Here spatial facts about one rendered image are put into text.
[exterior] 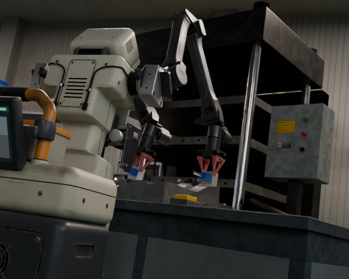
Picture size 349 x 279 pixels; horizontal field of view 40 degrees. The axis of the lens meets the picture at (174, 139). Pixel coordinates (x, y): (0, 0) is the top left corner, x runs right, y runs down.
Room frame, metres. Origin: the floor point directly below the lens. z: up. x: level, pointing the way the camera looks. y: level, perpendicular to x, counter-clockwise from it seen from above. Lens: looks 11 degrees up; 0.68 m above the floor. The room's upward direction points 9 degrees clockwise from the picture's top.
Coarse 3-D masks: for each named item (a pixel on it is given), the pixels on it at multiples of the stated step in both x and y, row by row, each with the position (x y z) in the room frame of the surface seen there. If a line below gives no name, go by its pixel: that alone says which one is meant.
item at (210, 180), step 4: (192, 172) 1.82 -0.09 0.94; (196, 172) 1.82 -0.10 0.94; (200, 172) 1.86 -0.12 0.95; (204, 172) 1.85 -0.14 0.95; (208, 172) 1.89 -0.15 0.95; (212, 172) 1.87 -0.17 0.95; (200, 176) 1.85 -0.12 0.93; (204, 176) 1.85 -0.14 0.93; (208, 176) 1.86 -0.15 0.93; (212, 176) 1.87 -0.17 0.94; (216, 176) 1.89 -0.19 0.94; (204, 180) 1.88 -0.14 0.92; (208, 180) 1.86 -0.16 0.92; (212, 180) 1.87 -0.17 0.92; (216, 180) 1.89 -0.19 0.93; (204, 184) 1.90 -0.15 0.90; (208, 184) 1.88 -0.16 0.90; (212, 184) 1.87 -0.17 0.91; (216, 184) 1.89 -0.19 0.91
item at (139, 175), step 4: (132, 168) 1.94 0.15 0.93; (136, 168) 1.98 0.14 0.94; (128, 172) 1.95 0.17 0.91; (132, 172) 1.95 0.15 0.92; (136, 172) 1.97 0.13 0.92; (140, 172) 1.98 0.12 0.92; (144, 172) 1.99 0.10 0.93; (128, 176) 2.00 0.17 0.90; (132, 176) 1.98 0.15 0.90; (136, 176) 1.97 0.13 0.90; (140, 176) 1.98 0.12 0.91
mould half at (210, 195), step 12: (120, 180) 2.02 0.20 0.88; (144, 180) 1.93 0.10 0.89; (120, 192) 2.01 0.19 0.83; (132, 192) 1.96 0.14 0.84; (144, 192) 1.92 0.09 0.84; (156, 192) 1.88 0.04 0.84; (168, 192) 1.87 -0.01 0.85; (180, 192) 1.93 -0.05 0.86; (192, 192) 1.99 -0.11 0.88; (204, 192) 2.05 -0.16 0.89; (216, 192) 2.12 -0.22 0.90; (216, 204) 2.13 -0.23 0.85
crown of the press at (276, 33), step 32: (160, 32) 2.95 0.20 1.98; (224, 32) 2.61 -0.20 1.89; (256, 32) 2.47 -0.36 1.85; (288, 32) 2.66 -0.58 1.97; (160, 64) 3.08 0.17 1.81; (224, 64) 2.90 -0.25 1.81; (288, 64) 2.74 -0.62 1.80; (320, 64) 3.03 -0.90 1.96; (192, 96) 3.18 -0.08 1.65; (224, 96) 3.58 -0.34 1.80
